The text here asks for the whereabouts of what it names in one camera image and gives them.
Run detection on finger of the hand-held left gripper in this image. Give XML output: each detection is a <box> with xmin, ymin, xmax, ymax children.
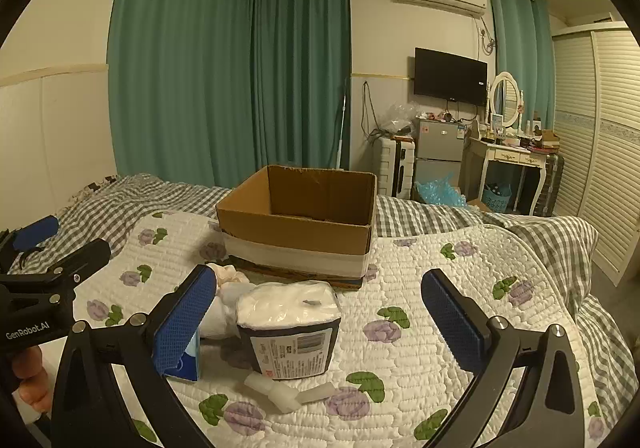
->
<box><xmin>45</xmin><ymin>238</ymin><xmax>112</xmax><ymax>281</ymax></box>
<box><xmin>0</xmin><ymin>215</ymin><xmax>61</xmax><ymax>271</ymax></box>

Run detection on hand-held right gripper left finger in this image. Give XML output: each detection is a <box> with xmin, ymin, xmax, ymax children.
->
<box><xmin>51</xmin><ymin>264</ymin><xmax>218</xmax><ymax>448</ymax></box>

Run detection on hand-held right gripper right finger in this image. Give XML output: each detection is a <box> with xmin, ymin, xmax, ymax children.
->
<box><xmin>421</xmin><ymin>269</ymin><xmax>586</xmax><ymax>448</ymax></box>

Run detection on blue and white packet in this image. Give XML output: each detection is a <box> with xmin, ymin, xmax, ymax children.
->
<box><xmin>163</xmin><ymin>328</ymin><xmax>202</xmax><ymax>383</ymax></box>

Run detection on white soft cloth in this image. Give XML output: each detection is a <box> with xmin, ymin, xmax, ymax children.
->
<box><xmin>199</xmin><ymin>282</ymin><xmax>241</xmax><ymax>342</ymax></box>

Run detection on cream soft cloth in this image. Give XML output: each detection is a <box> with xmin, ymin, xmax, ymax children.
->
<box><xmin>206</xmin><ymin>261</ymin><xmax>253</xmax><ymax>286</ymax></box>

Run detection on white clothes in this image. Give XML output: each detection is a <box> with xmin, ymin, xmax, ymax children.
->
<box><xmin>234</xmin><ymin>280</ymin><xmax>344</xmax><ymax>382</ymax></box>

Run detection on small white plastic tube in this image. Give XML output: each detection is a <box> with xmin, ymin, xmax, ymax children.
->
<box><xmin>243</xmin><ymin>372</ymin><xmax>302</xmax><ymax>413</ymax></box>

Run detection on brown cardboard box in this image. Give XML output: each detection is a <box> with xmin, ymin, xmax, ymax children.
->
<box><xmin>215</xmin><ymin>164</ymin><xmax>378</xmax><ymax>291</ymax></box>

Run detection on white foam tube piece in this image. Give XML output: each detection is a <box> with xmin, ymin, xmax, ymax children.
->
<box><xmin>298</xmin><ymin>381</ymin><xmax>335</xmax><ymax>404</ymax></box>

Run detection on person's left hand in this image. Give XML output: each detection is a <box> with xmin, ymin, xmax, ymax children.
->
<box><xmin>11</xmin><ymin>344</ymin><xmax>55</xmax><ymax>423</ymax></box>

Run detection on white floral quilt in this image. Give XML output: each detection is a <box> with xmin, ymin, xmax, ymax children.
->
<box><xmin>74</xmin><ymin>210</ymin><xmax>630</xmax><ymax>448</ymax></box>

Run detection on dark floral cloth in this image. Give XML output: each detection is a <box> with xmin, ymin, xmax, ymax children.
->
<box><xmin>64</xmin><ymin>175</ymin><xmax>120</xmax><ymax>203</ymax></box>

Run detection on grey checked bedsheet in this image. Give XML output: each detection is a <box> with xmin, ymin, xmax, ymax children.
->
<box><xmin>7</xmin><ymin>172</ymin><xmax>632</xmax><ymax>429</ymax></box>

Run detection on grey checked pillow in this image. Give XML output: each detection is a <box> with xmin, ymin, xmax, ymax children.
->
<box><xmin>502</xmin><ymin>215</ymin><xmax>600</xmax><ymax>326</ymax></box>

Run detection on blue plastic basket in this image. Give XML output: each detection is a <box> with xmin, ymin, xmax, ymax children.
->
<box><xmin>480</xmin><ymin>183</ymin><xmax>512</xmax><ymax>213</ymax></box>

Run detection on blue plastic bag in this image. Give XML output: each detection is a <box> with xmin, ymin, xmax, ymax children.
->
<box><xmin>415</xmin><ymin>173</ymin><xmax>469</xmax><ymax>207</ymax></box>

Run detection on white suitcase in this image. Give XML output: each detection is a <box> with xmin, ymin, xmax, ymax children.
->
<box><xmin>375</xmin><ymin>136</ymin><xmax>417</xmax><ymax>200</ymax></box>

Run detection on dark suitcase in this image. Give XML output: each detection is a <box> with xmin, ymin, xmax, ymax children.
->
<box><xmin>529</xmin><ymin>151</ymin><xmax>565</xmax><ymax>218</ymax></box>

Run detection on white dressing table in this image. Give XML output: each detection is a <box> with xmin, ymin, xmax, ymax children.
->
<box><xmin>459</xmin><ymin>134</ymin><xmax>549</xmax><ymax>217</ymax></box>

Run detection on grey mini fridge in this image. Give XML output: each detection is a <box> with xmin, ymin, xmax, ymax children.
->
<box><xmin>412</xmin><ymin>116</ymin><xmax>469</xmax><ymax>202</ymax></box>

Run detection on clear plastic bag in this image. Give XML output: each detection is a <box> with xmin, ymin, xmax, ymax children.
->
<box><xmin>382</xmin><ymin>102</ymin><xmax>419</xmax><ymax>137</ymax></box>

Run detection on wide green curtain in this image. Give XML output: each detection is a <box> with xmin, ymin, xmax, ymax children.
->
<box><xmin>107</xmin><ymin>0</ymin><xmax>255</xmax><ymax>190</ymax></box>

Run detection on white mop pole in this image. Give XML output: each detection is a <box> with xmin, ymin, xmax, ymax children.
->
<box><xmin>335</xmin><ymin>75</ymin><xmax>350</xmax><ymax>172</ymax></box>

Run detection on white oval mirror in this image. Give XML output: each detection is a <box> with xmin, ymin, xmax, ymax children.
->
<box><xmin>488</xmin><ymin>70</ymin><xmax>523</xmax><ymax>130</ymax></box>

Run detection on white louvred wardrobe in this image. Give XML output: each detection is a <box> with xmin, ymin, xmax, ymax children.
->
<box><xmin>552</xmin><ymin>20</ymin><xmax>640</xmax><ymax>287</ymax></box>

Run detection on green corner curtain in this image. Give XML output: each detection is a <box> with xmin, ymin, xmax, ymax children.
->
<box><xmin>248</xmin><ymin>0</ymin><xmax>351</xmax><ymax>172</ymax></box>

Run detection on narrow light green curtain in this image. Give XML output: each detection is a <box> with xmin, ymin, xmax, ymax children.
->
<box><xmin>487</xmin><ymin>0</ymin><xmax>556</xmax><ymax>130</ymax></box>

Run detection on dark wall cable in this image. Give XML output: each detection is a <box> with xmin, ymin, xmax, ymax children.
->
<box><xmin>362</xmin><ymin>80</ymin><xmax>387</xmax><ymax>145</ymax></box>

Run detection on black wall television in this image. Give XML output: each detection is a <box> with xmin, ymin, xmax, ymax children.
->
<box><xmin>413</xmin><ymin>47</ymin><xmax>489</xmax><ymax>105</ymax></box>

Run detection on air conditioner cable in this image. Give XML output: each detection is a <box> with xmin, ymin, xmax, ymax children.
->
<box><xmin>474</xmin><ymin>15</ymin><xmax>499</xmax><ymax>55</ymax></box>

